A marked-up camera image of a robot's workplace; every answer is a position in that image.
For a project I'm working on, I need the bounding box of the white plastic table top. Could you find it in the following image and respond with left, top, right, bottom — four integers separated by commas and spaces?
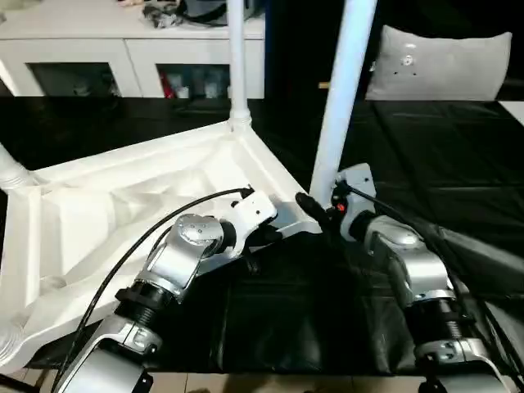
0, 118, 325, 371

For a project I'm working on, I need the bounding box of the black work mat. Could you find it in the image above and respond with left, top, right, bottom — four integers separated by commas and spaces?
0, 94, 524, 377

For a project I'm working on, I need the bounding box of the black sofa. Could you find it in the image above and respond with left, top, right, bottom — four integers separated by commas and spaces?
264, 0, 524, 102

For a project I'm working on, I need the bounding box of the grey cushion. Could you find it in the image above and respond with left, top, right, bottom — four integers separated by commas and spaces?
365, 25, 513, 102

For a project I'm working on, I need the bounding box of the white flat board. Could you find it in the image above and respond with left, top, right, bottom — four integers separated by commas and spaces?
498, 100, 524, 125

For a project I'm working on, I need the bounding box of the white glass-door cabinet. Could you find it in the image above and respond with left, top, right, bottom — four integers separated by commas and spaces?
0, 0, 267, 99

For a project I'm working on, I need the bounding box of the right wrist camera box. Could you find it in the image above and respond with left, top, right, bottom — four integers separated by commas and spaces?
331, 163, 377, 240

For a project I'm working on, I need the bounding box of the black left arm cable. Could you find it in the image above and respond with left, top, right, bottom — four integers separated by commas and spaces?
47, 186, 256, 393

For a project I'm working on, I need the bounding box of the dark cabled device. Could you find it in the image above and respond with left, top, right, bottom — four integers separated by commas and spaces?
119, 0, 264, 29

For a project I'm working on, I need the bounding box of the black metal frame bar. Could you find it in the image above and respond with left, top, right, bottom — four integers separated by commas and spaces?
0, 373, 42, 393

